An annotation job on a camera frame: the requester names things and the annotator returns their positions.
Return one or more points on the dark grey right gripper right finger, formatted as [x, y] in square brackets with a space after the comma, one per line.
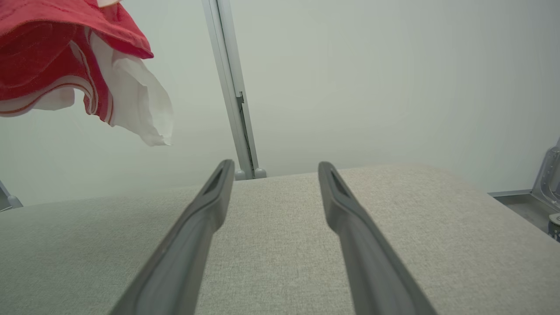
[367, 253]

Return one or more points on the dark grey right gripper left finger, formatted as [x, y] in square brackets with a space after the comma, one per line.
[183, 245]

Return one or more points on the red white jersey shirt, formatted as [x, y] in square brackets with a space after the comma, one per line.
[43, 48]

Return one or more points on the grey fabric ironing surface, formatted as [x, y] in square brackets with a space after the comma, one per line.
[271, 245]

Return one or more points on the grey cylindrical post foot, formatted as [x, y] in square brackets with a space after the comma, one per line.
[260, 173]
[11, 201]
[239, 175]

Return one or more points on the grey metal partition post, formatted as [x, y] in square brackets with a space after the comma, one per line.
[227, 65]

